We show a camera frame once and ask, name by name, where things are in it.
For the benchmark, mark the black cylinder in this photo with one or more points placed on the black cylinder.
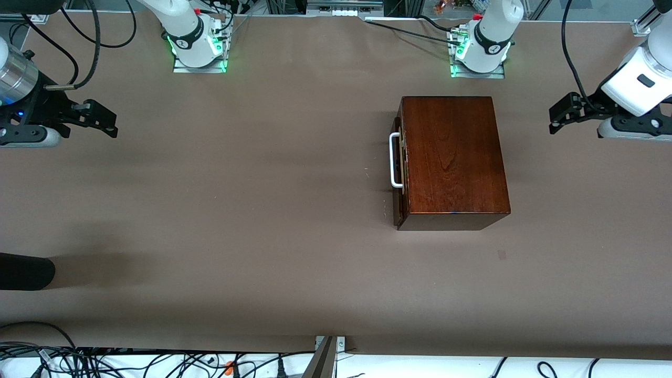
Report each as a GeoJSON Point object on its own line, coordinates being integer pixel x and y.
{"type": "Point", "coordinates": [26, 271]}

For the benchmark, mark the silver bracket with dark post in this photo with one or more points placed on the silver bracket with dark post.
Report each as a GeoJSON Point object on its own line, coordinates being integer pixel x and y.
{"type": "Point", "coordinates": [323, 362]}

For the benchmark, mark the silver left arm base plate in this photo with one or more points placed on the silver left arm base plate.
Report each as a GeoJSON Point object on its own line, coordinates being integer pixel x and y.
{"type": "Point", "coordinates": [499, 73]}

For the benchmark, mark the white power strip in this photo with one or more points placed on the white power strip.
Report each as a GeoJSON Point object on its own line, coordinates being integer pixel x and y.
{"type": "Point", "coordinates": [344, 12]}

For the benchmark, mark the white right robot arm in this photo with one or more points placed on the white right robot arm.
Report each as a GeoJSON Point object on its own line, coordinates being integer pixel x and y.
{"type": "Point", "coordinates": [181, 21]}

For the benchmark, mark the long aluminium frame profile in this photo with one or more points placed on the long aluminium frame profile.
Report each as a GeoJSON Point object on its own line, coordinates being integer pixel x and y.
{"type": "Point", "coordinates": [31, 17]}

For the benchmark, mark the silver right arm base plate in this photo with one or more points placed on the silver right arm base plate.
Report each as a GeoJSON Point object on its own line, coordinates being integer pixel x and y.
{"type": "Point", "coordinates": [181, 69]}

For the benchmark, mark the aluminium frame profile with bracket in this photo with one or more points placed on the aluminium frame profile with bracket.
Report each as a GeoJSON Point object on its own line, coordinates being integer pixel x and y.
{"type": "Point", "coordinates": [643, 25]}

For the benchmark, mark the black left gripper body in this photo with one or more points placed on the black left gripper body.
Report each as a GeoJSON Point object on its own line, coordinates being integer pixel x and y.
{"type": "Point", "coordinates": [592, 103]}

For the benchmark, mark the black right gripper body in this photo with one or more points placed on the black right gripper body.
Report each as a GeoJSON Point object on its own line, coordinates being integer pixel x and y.
{"type": "Point", "coordinates": [46, 105]}

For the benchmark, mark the dark wooden cabinet box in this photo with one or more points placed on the dark wooden cabinet box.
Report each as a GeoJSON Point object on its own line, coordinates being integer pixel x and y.
{"type": "Point", "coordinates": [457, 157]}

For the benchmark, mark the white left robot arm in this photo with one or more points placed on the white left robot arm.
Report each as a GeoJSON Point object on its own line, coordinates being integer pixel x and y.
{"type": "Point", "coordinates": [493, 31]}

